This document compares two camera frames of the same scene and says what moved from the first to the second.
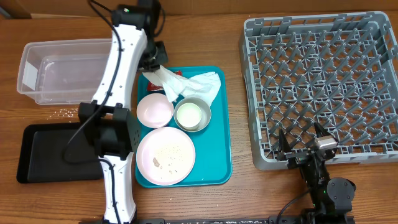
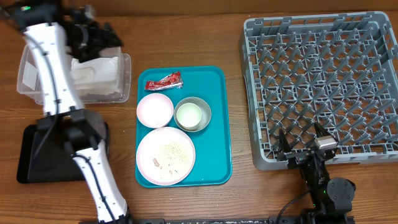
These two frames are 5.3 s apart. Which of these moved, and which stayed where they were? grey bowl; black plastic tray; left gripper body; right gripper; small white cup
Moved: left gripper body
Stayed: grey bowl; small white cup; right gripper; black plastic tray
